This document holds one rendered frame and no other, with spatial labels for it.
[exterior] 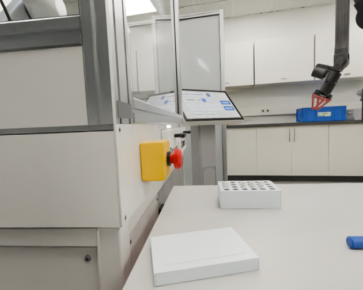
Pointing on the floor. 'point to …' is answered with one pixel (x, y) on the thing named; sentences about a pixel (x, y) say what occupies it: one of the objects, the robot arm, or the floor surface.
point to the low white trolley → (276, 237)
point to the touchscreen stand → (203, 155)
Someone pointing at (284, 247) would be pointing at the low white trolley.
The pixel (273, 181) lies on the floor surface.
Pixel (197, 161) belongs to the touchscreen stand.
